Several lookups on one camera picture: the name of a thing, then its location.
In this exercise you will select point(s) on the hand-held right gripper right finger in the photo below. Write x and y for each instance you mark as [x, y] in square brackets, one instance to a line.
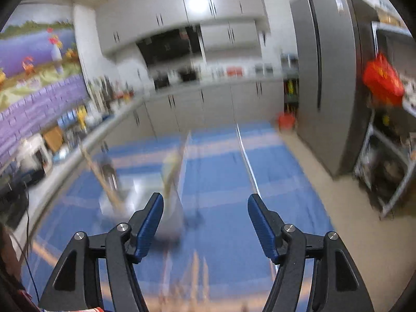
[261, 230]

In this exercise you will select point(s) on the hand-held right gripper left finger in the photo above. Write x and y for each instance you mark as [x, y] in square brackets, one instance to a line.
[151, 221]

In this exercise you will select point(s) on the white double utensil holder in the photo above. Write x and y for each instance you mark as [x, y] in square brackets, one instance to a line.
[175, 211]

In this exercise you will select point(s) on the bunch of wooden chopsticks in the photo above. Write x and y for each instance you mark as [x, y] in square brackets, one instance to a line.
[97, 173]

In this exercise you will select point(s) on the blue plaid tablecloth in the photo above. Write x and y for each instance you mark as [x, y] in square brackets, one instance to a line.
[221, 182]

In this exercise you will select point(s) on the red plastic bag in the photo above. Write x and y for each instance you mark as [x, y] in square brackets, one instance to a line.
[286, 122]

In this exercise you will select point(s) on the yellow bottle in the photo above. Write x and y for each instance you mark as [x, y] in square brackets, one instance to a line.
[82, 117]

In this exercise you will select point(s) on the wooden cutting board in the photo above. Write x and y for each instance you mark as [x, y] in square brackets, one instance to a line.
[52, 139]

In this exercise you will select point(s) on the grey kitchen base cabinets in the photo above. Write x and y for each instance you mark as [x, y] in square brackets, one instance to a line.
[221, 104]

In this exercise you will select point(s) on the white rice cooker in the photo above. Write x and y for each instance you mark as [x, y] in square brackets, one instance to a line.
[34, 152]

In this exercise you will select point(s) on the black lidded pot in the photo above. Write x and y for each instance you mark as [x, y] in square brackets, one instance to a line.
[161, 79]

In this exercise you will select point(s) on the white metal shelf rack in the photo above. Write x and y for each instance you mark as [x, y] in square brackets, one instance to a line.
[369, 136]

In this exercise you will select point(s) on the group of sauce bottles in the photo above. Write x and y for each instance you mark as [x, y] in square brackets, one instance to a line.
[291, 91]

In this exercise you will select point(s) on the black wok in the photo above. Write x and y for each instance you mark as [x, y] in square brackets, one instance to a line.
[188, 75]

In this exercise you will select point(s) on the grey double-door refrigerator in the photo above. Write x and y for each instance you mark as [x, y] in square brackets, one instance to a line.
[325, 87]

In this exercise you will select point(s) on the red food container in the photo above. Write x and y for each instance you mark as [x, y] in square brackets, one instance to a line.
[234, 71]

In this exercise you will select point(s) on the metal steamer pot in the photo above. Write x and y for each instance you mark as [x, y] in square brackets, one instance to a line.
[289, 65]

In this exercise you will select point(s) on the black range hood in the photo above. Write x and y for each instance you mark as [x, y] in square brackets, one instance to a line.
[169, 47]

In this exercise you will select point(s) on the red gift bag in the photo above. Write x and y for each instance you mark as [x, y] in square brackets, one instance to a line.
[383, 78]

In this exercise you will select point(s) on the landscape wall poster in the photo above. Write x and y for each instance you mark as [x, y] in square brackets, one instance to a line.
[32, 71]

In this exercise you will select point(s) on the grey wall cabinets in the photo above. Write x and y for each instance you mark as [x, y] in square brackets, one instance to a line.
[146, 6]

